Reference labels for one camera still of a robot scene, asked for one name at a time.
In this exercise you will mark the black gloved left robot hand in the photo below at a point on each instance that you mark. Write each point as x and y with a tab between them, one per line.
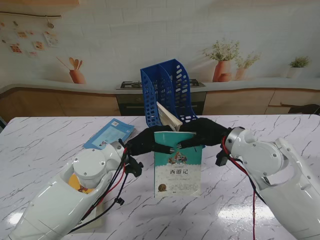
142	143

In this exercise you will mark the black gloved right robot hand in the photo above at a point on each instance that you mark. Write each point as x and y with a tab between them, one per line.
210	132

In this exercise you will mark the tan paperback book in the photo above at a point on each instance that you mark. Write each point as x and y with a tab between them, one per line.
168	117

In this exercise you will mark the teal illustrated paperback book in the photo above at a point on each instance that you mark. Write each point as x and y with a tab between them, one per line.
177	175

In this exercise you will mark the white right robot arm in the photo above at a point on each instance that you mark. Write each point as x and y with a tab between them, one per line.
275	170

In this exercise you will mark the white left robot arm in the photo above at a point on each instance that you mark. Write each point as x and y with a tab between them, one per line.
62	210

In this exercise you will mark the light blue paperback book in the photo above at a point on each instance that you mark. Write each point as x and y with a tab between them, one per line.
110	135

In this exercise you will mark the blue plastic file holder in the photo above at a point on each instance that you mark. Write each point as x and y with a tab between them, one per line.
162	85

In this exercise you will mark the yellow and white book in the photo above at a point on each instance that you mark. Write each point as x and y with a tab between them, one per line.
75	183

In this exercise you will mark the printed kitchen backdrop banner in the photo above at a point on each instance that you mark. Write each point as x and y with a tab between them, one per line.
160	37

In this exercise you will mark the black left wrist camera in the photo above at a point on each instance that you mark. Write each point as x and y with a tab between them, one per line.
135	168

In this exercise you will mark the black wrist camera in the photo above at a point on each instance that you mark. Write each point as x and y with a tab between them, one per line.
222	158
135	168

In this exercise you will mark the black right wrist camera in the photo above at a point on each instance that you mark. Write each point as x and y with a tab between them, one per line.
222	158

